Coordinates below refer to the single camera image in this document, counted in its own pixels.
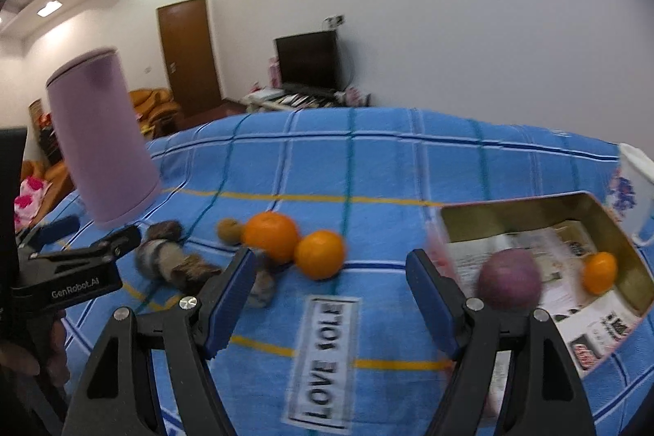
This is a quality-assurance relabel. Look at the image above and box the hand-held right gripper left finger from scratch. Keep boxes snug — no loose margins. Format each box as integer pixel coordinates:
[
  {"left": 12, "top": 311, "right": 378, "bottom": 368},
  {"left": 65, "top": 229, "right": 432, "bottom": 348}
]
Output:
[{"left": 61, "top": 247, "right": 259, "bottom": 436}]

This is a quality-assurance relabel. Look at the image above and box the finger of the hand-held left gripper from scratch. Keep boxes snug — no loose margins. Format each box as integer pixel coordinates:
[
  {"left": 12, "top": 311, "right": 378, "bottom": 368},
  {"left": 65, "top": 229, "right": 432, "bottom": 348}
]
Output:
[
  {"left": 18, "top": 224, "right": 143, "bottom": 274},
  {"left": 18, "top": 215, "right": 83, "bottom": 249}
]

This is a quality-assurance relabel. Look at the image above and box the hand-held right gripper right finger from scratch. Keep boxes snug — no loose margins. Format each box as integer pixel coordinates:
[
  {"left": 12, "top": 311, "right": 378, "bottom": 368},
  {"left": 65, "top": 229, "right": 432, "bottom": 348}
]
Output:
[{"left": 406, "top": 248, "right": 596, "bottom": 436}]

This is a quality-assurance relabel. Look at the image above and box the person's left hand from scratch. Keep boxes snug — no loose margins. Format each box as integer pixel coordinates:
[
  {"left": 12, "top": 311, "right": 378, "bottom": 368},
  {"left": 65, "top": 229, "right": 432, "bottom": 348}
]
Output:
[{"left": 0, "top": 310, "right": 71, "bottom": 386}]

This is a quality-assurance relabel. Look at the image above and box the pink floral cloth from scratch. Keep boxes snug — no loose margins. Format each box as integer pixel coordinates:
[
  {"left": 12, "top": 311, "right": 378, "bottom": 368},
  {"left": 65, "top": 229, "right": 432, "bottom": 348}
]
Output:
[{"left": 14, "top": 177, "right": 49, "bottom": 233}]

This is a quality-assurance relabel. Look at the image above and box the orange sofa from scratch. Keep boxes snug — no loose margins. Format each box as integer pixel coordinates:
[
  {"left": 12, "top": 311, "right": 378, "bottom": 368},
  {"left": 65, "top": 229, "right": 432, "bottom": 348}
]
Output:
[
  {"left": 20, "top": 160, "right": 72, "bottom": 207},
  {"left": 128, "top": 89, "right": 182, "bottom": 135}
]

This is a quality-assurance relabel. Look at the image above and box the brown mottled oblong item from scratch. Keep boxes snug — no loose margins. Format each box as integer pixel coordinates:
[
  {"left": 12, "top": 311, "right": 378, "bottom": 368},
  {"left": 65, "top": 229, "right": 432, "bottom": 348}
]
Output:
[{"left": 134, "top": 220, "right": 224, "bottom": 296}]

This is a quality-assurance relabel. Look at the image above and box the small brown kiwi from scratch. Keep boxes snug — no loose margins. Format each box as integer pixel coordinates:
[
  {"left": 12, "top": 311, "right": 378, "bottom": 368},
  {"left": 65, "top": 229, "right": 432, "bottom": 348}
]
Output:
[{"left": 217, "top": 218, "right": 247, "bottom": 247}]

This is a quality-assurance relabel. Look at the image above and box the purple round fruit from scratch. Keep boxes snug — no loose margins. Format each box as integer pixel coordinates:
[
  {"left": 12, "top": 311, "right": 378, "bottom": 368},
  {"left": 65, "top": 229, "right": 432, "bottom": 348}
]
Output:
[{"left": 477, "top": 248, "right": 543, "bottom": 311}]

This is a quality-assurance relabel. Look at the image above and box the dark red shelf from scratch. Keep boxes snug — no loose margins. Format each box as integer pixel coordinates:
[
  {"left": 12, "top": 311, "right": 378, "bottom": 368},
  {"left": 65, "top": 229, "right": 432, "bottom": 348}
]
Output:
[{"left": 28, "top": 99, "right": 62, "bottom": 166}]

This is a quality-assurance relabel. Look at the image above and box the purple cylindrical container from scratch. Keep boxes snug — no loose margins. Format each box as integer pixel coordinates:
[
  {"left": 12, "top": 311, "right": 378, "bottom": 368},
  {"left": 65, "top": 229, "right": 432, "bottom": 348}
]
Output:
[{"left": 45, "top": 48, "right": 161, "bottom": 228}]

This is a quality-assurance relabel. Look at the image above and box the printed paper lining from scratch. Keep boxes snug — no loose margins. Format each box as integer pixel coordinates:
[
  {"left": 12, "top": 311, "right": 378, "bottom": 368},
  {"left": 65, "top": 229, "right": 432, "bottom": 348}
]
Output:
[{"left": 452, "top": 220, "right": 601, "bottom": 314}]

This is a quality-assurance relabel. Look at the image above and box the blue plaid blanket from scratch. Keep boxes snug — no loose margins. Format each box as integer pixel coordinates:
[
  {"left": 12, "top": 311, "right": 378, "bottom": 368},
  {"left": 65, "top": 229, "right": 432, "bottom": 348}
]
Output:
[{"left": 15, "top": 106, "right": 654, "bottom": 436}]

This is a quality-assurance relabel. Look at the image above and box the small orange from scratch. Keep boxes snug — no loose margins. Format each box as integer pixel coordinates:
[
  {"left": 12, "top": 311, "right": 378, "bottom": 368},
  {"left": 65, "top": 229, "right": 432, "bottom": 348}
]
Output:
[{"left": 582, "top": 251, "right": 619, "bottom": 295}]

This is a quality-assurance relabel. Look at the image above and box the brown wooden door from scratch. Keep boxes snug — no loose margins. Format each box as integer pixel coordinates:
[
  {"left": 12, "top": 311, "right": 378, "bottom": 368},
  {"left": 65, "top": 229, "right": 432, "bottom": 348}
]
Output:
[{"left": 157, "top": 0, "right": 224, "bottom": 117}]

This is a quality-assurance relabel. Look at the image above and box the white floral mug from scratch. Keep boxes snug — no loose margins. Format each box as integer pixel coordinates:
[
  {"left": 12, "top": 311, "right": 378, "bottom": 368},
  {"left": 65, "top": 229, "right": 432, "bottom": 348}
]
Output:
[{"left": 607, "top": 142, "right": 654, "bottom": 247}]

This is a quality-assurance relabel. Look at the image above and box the black television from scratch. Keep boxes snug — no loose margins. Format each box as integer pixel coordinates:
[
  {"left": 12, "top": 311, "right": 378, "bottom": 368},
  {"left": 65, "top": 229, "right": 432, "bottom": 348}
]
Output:
[{"left": 274, "top": 29, "right": 342, "bottom": 90}]

